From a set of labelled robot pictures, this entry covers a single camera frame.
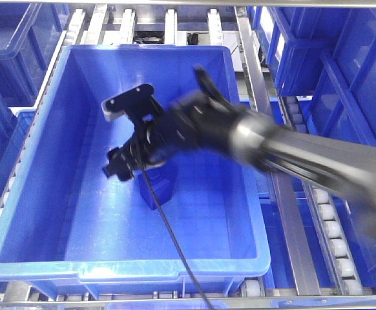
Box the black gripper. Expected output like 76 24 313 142
102 67 240 181

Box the small blue plastic box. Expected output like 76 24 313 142
137 162 178 210

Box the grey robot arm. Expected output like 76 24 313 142
101 67 376 239

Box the large blue plastic bin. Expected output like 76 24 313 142
0 45 271 298

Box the blue bin left neighbour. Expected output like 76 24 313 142
0 3 70 107

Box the blue bin neighbour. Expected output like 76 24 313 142
0 3 70 107
247 5 376 291

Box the white roller track right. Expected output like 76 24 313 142
286 96 365 296

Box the blue bin right neighbour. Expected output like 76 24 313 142
247 5 376 291

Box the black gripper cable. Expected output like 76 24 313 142
135 135 215 310

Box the metal shelf divider rail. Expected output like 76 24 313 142
235 6 321 296

